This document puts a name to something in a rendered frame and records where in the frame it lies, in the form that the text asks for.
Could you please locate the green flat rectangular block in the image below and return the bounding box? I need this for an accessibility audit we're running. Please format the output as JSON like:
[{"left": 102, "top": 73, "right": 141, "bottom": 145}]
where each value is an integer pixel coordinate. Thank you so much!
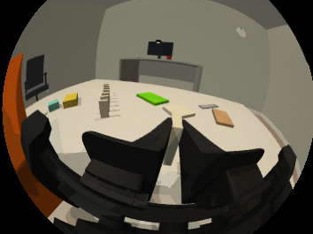
[{"left": 136, "top": 92, "right": 170, "bottom": 105}]

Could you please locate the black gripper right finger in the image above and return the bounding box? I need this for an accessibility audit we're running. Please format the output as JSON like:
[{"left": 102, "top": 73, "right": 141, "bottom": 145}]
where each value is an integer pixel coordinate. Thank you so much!
[{"left": 179, "top": 119, "right": 264, "bottom": 204}]

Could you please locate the teal block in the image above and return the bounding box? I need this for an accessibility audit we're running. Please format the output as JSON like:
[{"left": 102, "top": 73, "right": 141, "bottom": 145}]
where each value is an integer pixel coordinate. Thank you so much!
[{"left": 49, "top": 99, "right": 59, "bottom": 112}]

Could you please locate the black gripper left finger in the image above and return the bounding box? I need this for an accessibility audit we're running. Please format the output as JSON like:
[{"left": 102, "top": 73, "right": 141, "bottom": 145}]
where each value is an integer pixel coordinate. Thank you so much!
[{"left": 81, "top": 117, "right": 173, "bottom": 202}]

